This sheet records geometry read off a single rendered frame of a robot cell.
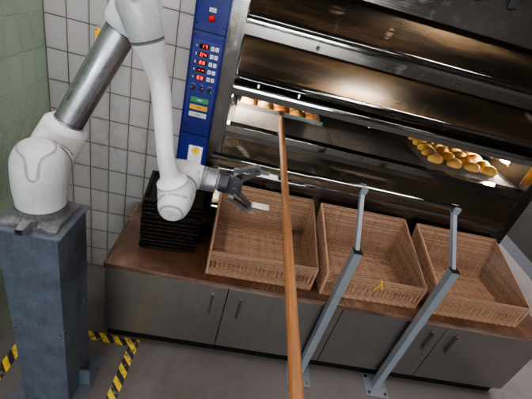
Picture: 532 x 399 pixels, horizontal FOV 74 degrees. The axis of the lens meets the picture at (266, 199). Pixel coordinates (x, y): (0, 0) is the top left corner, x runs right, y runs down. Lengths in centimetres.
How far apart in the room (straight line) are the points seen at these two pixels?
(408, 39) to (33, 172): 164
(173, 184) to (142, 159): 97
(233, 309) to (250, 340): 26
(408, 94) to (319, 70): 48
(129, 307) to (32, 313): 54
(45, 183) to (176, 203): 40
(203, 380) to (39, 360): 80
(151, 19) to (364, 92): 115
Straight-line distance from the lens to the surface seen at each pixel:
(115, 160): 218
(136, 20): 114
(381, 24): 192
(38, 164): 128
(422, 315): 204
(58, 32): 207
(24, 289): 158
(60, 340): 174
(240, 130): 195
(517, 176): 269
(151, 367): 219
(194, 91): 188
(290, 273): 101
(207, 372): 220
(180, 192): 117
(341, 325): 207
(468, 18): 205
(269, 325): 203
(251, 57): 185
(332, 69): 190
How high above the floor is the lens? 185
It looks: 30 degrees down
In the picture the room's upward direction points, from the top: 16 degrees clockwise
